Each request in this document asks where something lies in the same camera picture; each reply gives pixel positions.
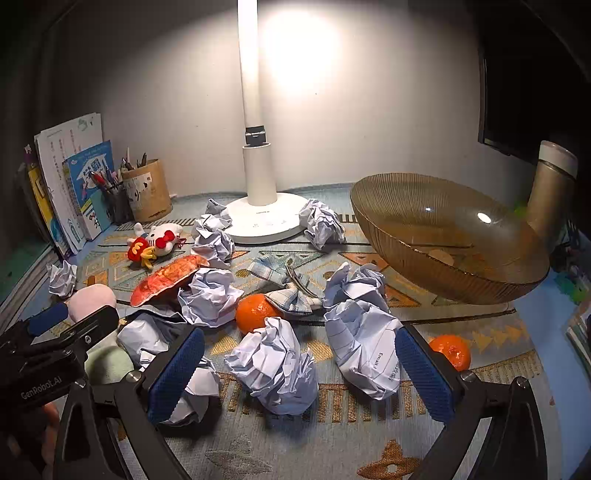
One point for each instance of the paper ball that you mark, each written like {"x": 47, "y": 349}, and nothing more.
{"x": 62, "y": 277}
{"x": 147, "y": 337}
{"x": 212, "y": 242}
{"x": 217, "y": 214}
{"x": 210, "y": 295}
{"x": 364, "y": 350}
{"x": 323, "y": 224}
{"x": 201, "y": 387}
{"x": 353, "y": 286}
{"x": 274, "y": 369}

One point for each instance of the white red plush cat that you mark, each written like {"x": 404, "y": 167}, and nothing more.
{"x": 159, "y": 242}

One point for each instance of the patterned blue woven mat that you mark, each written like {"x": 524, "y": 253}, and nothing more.
{"x": 295, "y": 443}

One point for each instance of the blue map desk pad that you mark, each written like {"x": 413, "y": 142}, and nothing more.
{"x": 535, "y": 323}

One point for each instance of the blue cover workbook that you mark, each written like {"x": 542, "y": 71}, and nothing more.
{"x": 90, "y": 175}

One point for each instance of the gold thermos bottle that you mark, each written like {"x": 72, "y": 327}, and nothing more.
{"x": 549, "y": 194}

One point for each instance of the orange red snack packet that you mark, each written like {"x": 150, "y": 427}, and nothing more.
{"x": 161, "y": 279}

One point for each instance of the white desk lamp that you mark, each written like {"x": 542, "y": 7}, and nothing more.
{"x": 258, "y": 161}

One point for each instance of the bamboo pen holder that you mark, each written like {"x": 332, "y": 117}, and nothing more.
{"x": 147, "y": 194}

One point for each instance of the white worksheet booklet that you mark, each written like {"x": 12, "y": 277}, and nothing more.
{"x": 60, "y": 152}

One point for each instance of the bunch of dark pencils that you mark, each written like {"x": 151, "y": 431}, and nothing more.
{"x": 127, "y": 162}

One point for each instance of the orange mandarin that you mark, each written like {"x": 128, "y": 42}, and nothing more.
{"x": 253, "y": 314}
{"x": 455, "y": 350}

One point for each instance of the person's left hand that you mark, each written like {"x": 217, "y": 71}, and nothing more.
{"x": 46, "y": 434}

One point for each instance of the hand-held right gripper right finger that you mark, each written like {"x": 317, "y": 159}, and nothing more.
{"x": 425, "y": 378}

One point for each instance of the green squishy ball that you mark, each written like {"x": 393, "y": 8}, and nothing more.
{"x": 111, "y": 364}

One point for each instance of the bunch of colourful pens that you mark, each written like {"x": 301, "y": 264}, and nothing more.
{"x": 99, "y": 179}

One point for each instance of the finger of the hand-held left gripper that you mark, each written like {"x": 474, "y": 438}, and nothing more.
{"x": 94, "y": 325}
{"x": 46, "y": 319}

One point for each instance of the pile of workbooks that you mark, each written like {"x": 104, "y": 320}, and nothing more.
{"x": 579, "y": 327}

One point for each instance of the dark monitor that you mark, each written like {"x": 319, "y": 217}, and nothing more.
{"x": 508, "y": 101}

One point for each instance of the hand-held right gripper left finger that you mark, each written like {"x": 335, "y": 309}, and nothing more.
{"x": 178, "y": 374}

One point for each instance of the pink squishy ball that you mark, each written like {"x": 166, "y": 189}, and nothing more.
{"x": 90, "y": 297}

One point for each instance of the amber ribbed glass bowl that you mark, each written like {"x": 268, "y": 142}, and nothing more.
{"x": 438, "y": 217}

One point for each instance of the blue plaid cloth doll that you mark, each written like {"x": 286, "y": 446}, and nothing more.
{"x": 288, "y": 300}

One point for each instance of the yellow cover book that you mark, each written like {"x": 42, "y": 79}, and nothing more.
{"x": 39, "y": 198}

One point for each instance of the black mesh pen holder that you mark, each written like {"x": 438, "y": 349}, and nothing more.
{"x": 117, "y": 205}

